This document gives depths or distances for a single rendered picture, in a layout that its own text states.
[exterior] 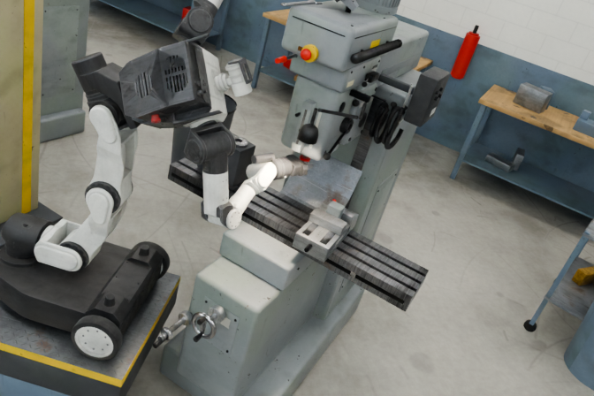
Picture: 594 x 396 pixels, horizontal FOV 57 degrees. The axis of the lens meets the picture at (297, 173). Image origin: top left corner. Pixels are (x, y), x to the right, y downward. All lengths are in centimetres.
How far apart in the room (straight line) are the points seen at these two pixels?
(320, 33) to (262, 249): 94
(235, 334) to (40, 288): 83
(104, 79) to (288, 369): 163
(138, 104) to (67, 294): 95
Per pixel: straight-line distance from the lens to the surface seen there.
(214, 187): 194
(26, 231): 256
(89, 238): 242
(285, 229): 236
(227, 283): 231
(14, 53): 332
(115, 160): 217
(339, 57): 190
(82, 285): 255
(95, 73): 206
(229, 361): 247
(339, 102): 211
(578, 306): 414
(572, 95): 625
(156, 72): 187
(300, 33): 196
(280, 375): 282
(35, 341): 256
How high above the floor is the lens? 228
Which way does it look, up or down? 28 degrees down
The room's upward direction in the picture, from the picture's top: 16 degrees clockwise
